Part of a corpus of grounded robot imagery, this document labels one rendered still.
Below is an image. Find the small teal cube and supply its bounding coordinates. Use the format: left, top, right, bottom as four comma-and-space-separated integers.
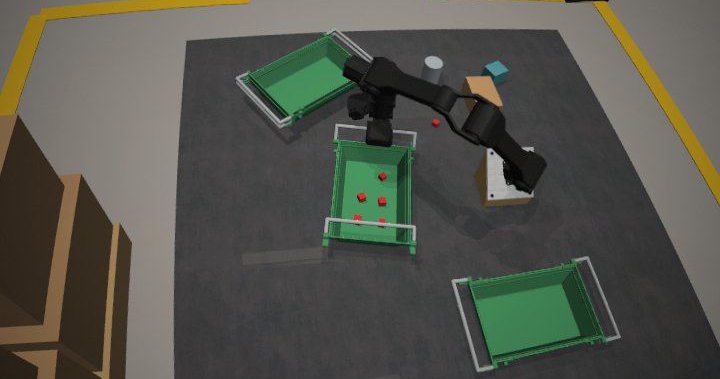
481, 61, 508, 84

